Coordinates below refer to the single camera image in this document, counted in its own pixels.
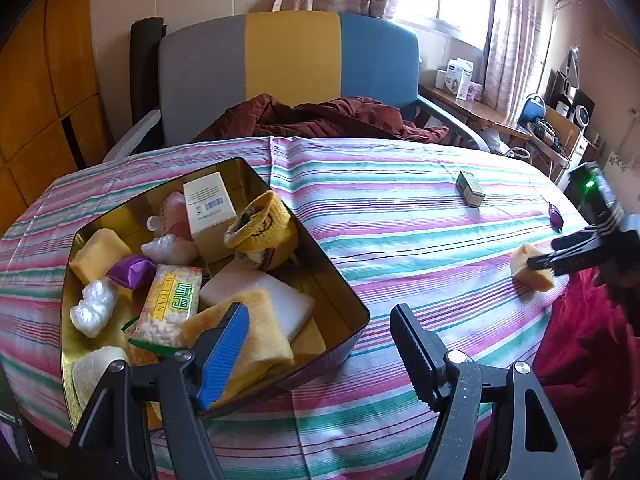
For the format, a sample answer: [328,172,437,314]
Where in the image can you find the purple item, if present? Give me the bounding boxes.
[548,203,564,233]
[106,254,157,290]

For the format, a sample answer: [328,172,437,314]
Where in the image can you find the cream cloth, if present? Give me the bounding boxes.
[72,346,129,408]

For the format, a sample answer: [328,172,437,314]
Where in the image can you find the green tea box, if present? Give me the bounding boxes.
[456,171,486,208]

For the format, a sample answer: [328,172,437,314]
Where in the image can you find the rice cracker snack packet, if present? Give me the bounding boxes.
[127,264,202,356]

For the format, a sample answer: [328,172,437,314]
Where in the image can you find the yellow sponge cloth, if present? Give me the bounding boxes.
[181,288,294,404]

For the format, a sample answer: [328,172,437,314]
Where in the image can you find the yellow sponge block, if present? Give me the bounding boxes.
[70,229,132,285]

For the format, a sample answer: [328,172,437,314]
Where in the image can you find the white foam block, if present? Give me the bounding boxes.
[198,259,317,344]

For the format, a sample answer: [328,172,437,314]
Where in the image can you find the pink hair roller clip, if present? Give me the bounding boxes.
[146,191,192,240]

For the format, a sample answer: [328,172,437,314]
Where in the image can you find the yellow knitted smiley pouch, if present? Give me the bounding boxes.
[224,191,298,271]

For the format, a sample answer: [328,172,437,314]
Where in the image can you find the beige cosmetic box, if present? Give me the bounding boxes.
[183,172,236,263]

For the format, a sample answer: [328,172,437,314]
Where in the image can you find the red pink blanket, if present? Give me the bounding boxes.
[533,269,639,471]

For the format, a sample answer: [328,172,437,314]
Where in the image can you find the cluttered shelf unit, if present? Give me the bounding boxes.
[524,44,640,187]

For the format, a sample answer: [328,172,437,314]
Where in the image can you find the blue bag on shelf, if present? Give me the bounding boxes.
[518,93,546,126]

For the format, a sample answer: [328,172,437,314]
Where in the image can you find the striped pink green bedsheet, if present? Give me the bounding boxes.
[1,138,584,479]

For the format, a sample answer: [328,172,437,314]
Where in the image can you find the wooden side desk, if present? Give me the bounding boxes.
[419,84,530,141]

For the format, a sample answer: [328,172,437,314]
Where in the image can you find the gold metal tin box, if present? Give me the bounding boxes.
[60,155,371,430]

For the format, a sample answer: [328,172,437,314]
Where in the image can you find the white boxes on desk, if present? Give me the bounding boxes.
[434,58,483,101]

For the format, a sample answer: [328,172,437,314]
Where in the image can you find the dark red jacket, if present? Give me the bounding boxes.
[194,93,449,144]

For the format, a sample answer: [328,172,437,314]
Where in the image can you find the wooden wardrobe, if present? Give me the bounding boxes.
[1,0,114,230]

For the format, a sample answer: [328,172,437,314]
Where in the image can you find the grey yellow blue chair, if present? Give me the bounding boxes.
[105,11,488,160]

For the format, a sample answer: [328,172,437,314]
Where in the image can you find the black rolled mat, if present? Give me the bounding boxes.
[129,16,166,125]

